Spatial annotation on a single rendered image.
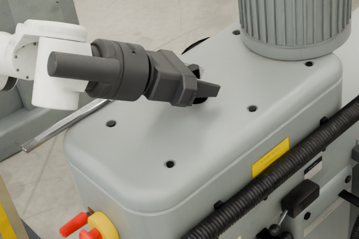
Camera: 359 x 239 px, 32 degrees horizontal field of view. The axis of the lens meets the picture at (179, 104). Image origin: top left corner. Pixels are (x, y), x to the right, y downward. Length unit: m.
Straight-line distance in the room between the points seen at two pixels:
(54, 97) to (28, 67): 0.11
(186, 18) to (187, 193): 4.18
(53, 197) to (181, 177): 2.83
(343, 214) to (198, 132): 0.52
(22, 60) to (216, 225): 0.38
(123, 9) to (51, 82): 4.48
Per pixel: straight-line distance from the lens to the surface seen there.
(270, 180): 0.99
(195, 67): 0.99
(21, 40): 0.93
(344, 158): 1.29
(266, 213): 1.12
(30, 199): 3.74
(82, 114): 1.03
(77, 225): 1.12
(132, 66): 0.89
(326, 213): 1.31
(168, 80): 0.92
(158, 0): 5.37
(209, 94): 0.99
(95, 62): 0.84
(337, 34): 1.10
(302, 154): 1.03
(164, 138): 0.95
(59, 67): 0.82
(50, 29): 0.87
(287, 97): 1.01
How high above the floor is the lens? 2.51
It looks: 38 degrees down
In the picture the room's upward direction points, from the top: 10 degrees counter-clockwise
